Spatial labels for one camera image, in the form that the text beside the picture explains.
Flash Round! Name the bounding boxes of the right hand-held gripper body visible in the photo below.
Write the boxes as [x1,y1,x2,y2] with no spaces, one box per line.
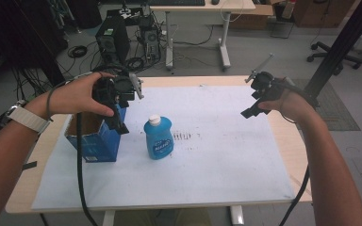
[244,52,287,103]

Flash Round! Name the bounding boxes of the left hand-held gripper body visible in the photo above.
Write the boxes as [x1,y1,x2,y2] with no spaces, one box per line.
[91,72,146,110]

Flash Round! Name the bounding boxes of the blue cardboard box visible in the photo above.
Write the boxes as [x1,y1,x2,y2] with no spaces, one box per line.
[64,105,128,163]

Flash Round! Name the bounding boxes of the blue bottle with white cap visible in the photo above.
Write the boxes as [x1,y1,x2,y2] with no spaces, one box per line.
[143,114,175,161]

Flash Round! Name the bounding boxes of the person's right hand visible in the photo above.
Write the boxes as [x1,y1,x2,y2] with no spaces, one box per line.
[257,77,316,124]

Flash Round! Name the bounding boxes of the person's left hand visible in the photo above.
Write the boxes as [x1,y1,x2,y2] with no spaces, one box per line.
[47,72,116,119]

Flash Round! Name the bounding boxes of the black computer tower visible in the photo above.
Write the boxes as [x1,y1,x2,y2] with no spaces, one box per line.
[94,14,131,66]

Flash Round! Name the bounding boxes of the open computer tower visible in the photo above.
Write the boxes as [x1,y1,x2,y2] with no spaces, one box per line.
[139,16,162,61]

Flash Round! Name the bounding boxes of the white paper mat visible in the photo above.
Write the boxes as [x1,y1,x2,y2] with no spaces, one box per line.
[31,85,296,211]

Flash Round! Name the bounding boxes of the brown cardboard box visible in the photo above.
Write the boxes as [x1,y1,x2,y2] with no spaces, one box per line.
[228,3,276,31]

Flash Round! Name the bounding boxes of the black office chair base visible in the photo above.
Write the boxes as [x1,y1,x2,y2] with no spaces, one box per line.
[306,40,362,76]

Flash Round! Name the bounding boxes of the grey floor mat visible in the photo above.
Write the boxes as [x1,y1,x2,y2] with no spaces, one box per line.
[290,78,361,132]

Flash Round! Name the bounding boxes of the black metal pole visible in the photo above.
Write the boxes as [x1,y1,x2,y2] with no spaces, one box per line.
[304,0,362,99]

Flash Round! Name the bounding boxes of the brown wooden cabinet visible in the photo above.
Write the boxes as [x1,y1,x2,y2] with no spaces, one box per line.
[291,0,361,28]

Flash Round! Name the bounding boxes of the white wrist watch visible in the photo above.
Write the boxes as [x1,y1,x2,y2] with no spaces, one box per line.
[5,99,52,135]

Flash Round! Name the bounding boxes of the white table leg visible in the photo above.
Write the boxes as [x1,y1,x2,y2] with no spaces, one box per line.
[101,210,116,226]
[229,204,245,226]

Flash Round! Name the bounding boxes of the white desk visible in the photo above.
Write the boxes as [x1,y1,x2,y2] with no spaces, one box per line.
[148,0,257,72]

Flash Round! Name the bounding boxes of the black tape strip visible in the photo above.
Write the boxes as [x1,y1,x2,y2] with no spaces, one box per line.
[21,160,39,171]

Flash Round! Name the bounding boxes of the black keyboard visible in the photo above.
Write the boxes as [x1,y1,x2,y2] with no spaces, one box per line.
[147,0,206,8]

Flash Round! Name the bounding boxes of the black curtain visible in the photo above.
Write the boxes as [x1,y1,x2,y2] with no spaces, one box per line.
[0,0,69,88]

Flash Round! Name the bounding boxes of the coiled black cable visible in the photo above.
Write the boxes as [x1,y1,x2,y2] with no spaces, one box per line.
[67,44,89,59]

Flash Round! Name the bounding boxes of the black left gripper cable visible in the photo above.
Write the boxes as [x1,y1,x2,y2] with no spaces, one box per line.
[75,112,99,226]

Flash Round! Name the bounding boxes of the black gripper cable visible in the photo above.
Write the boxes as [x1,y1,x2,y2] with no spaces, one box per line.
[278,165,311,226]
[75,112,99,226]

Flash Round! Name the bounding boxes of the grey wrist strap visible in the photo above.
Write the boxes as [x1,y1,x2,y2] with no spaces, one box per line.
[44,86,58,121]

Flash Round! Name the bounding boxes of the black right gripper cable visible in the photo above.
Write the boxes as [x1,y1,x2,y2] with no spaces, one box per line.
[278,165,311,226]

